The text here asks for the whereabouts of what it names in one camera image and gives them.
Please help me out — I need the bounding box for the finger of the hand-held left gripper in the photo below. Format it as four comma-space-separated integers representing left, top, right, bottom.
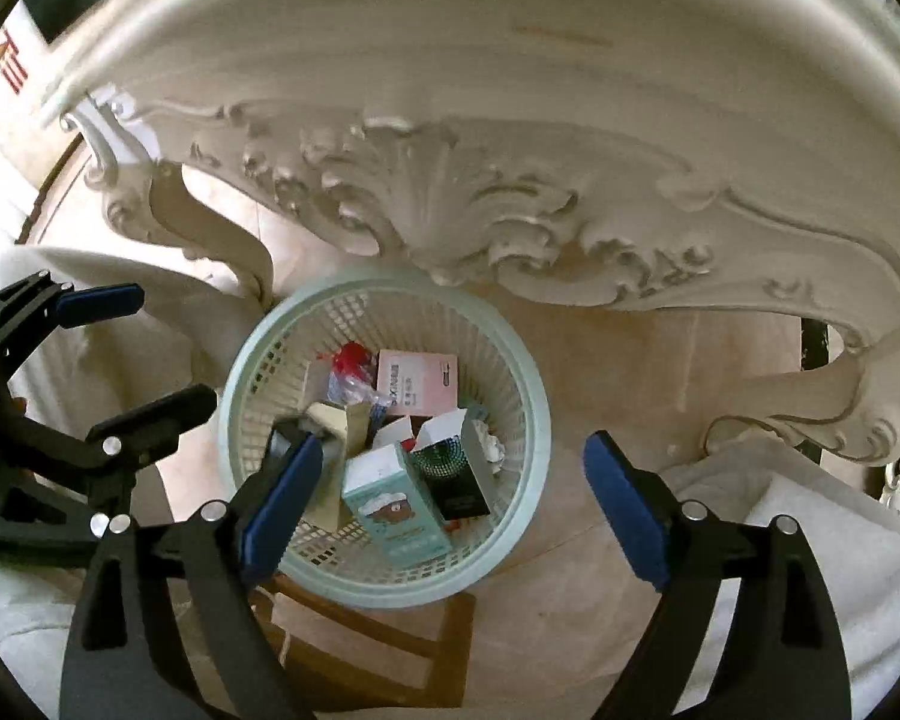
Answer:
0, 270, 146, 391
0, 384, 219, 520

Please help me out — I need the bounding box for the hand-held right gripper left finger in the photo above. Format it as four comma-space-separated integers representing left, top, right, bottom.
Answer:
58, 420, 325, 720

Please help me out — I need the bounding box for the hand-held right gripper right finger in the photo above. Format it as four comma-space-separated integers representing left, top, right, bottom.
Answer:
583, 431, 852, 720

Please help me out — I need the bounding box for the beige box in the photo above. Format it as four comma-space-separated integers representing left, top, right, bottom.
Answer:
300, 399, 373, 533

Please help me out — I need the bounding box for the teal box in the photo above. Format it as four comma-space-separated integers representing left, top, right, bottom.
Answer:
341, 442, 453, 568

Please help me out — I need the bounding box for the white box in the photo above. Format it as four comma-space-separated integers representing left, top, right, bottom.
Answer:
371, 406, 470, 460

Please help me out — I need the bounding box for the white tissue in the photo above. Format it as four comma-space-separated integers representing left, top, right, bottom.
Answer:
471, 420, 508, 475

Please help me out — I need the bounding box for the light green plastic basket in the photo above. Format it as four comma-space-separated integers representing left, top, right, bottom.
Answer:
217, 270, 553, 611

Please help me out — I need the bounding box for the red wrapper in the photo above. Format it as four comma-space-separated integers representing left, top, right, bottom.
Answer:
326, 341, 380, 406

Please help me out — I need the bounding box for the black box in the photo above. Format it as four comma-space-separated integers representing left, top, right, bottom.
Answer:
409, 412, 497, 523

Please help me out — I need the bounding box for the pink box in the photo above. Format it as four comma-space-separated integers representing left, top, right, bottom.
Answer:
377, 350, 460, 419

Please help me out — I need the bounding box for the person's light trouser leg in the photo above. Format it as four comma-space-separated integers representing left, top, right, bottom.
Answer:
0, 244, 272, 691
656, 439, 900, 692

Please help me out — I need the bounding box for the brown wooden stool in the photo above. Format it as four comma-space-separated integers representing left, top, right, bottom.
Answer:
251, 577, 478, 713

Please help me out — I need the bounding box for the ornate white coffee table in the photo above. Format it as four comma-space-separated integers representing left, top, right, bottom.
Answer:
37, 0, 900, 527

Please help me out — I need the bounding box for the red wall decoration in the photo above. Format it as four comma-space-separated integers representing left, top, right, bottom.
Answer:
0, 26, 32, 96

